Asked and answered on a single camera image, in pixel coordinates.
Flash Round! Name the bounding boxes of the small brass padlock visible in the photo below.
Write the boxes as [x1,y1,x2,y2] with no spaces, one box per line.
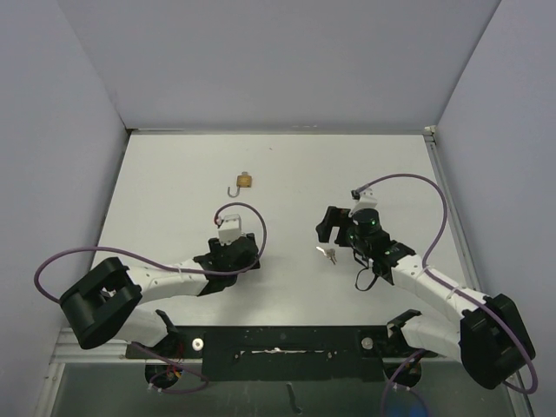
[227,171,253,198]

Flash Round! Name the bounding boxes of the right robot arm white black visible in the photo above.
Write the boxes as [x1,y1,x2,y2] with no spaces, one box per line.
[315,206,535,389]

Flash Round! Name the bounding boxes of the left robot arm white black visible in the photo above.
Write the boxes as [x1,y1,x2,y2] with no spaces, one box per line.
[60,233,260,357]

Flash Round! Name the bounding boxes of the silver key bunch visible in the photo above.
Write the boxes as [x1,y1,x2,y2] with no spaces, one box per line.
[316,247,337,265]

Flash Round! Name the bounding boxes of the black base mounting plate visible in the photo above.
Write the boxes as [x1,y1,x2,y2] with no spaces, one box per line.
[126,326,415,394]

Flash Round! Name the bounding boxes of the black thin cable loop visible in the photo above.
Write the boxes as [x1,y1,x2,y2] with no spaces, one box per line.
[354,249,383,293]

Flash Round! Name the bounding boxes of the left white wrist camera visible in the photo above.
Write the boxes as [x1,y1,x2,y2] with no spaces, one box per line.
[216,214,242,246]

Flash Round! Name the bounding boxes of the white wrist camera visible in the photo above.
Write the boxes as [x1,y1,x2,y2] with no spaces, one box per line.
[216,214,242,246]
[349,187,378,217]

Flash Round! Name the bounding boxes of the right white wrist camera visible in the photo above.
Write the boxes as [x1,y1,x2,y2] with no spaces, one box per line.
[349,187,378,217]

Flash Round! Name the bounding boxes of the aluminium right side rail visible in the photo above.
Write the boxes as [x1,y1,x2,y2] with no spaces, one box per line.
[423,125,481,290]

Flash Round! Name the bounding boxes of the aluminium rail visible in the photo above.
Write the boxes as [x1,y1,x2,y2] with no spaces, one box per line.
[423,125,481,290]
[50,326,131,365]

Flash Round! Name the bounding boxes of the aluminium front rail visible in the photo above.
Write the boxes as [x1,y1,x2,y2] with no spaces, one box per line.
[50,326,131,365]

